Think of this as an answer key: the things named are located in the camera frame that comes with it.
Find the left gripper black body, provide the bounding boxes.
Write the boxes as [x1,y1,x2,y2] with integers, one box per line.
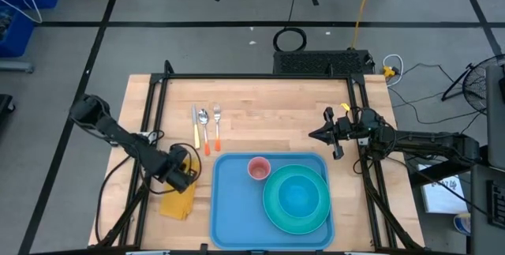
[165,144,198,193]

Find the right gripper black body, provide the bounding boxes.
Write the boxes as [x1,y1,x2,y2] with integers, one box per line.
[323,107,361,160]

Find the yellow cloth napkin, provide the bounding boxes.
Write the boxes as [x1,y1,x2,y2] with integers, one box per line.
[159,159,201,221]

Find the yellow-handled table knife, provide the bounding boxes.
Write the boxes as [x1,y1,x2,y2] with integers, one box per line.
[192,103,201,150]

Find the orange-handled metal fork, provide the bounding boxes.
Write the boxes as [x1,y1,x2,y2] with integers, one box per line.
[212,103,222,152]

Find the orange-handled metal spoon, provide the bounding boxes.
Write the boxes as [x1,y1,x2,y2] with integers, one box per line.
[198,109,211,156]

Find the blue bowl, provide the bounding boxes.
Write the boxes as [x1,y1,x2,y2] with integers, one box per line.
[277,174,320,219]

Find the pink ribbed cup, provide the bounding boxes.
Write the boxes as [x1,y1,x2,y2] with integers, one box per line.
[247,156,272,181]

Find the teal plate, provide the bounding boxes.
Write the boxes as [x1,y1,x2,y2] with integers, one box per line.
[262,163,331,235]

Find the blue plastic tray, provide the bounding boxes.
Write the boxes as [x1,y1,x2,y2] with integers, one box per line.
[209,152,335,251]

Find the black perforated computer case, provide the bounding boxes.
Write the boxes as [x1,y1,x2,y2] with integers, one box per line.
[272,49,375,76]

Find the black side table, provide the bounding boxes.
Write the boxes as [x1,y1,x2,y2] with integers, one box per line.
[408,144,505,255]

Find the white printed paper sheet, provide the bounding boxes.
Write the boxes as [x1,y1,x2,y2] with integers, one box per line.
[417,163,469,215]

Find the black floor fan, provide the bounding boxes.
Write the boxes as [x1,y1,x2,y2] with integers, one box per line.
[440,53,505,114]

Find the blue and white object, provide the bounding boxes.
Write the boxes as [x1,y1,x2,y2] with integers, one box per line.
[452,212,472,237]

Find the grey monitor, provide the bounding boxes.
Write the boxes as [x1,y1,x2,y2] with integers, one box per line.
[484,64,505,171]

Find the black keypad device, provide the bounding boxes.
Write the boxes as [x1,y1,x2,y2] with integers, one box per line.
[485,178,505,219]

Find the black floor object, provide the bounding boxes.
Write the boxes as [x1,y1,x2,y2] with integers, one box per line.
[0,93,17,126]

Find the grey metal bar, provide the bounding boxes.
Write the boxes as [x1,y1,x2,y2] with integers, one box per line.
[0,61,36,74]

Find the small blue storage bin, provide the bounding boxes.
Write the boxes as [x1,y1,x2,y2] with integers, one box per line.
[0,6,36,58]

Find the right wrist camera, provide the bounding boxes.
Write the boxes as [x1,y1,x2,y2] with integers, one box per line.
[335,114,353,130]

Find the thin black floor cable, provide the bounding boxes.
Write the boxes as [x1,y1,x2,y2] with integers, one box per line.
[387,86,485,126]
[394,62,457,86]

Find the black aluminium rig frame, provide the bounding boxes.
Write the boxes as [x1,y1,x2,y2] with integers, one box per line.
[94,59,425,255]

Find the white looped cable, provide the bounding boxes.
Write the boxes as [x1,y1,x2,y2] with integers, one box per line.
[381,53,405,87]

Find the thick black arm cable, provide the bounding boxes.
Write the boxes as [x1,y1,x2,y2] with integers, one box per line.
[94,154,133,244]

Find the coiled black cable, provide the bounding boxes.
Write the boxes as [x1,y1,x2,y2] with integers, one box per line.
[272,26,308,53]

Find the yellow extension cable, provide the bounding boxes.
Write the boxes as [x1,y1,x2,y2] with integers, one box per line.
[352,0,379,50]

